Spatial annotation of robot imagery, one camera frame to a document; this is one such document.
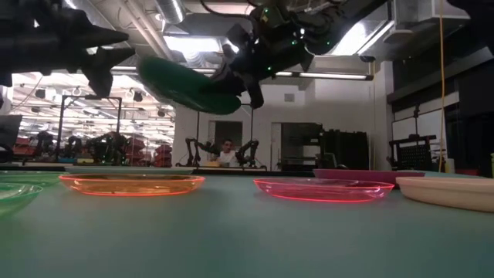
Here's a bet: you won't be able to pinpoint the magenta plastic plate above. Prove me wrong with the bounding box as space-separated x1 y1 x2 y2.
313 168 426 185

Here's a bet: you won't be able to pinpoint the red storage shelf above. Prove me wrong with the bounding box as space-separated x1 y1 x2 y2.
154 143 174 167

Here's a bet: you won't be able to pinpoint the pink translucent plastic plate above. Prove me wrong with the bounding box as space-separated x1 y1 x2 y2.
253 177 395 204

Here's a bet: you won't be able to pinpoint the long ceiling light strip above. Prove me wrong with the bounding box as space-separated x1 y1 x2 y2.
111 65 374 81

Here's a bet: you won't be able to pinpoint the dark green plastic plate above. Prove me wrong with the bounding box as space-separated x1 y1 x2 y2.
137 56 243 116

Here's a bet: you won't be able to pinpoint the silver ceiling duct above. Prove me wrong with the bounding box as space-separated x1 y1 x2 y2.
154 0 187 25

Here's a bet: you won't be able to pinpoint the black pegboard cart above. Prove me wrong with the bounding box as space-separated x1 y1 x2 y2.
387 134 439 172

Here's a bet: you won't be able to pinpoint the black table frame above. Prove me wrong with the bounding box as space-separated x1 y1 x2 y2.
0 164 316 178

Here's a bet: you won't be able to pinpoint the green translucent plastic plate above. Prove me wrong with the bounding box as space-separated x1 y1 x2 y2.
0 182 44 205
0 171 69 188

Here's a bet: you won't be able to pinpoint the black folding panels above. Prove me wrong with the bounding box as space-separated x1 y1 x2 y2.
321 129 371 171

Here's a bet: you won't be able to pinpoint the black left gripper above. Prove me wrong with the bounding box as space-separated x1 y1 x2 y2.
0 7 137 98

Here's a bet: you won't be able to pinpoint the white ceiling duct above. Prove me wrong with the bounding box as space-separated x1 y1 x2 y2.
384 0 451 44

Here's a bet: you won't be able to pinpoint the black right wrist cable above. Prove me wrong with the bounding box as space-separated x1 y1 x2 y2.
199 0 256 21

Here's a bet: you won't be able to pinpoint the black tripod stand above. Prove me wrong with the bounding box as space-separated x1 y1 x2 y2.
411 102 421 136

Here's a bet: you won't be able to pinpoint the dark storage shelf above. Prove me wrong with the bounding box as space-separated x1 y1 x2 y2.
280 122 323 171

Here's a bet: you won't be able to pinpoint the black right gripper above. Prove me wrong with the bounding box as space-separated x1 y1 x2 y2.
208 5 315 110

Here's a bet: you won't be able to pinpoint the orange translucent plastic plate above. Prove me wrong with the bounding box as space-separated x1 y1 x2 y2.
58 173 206 197

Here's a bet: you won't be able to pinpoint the cream plastic plate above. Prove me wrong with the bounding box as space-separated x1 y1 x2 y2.
395 175 494 213

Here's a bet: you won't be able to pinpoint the person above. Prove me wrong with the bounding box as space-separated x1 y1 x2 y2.
214 138 241 168

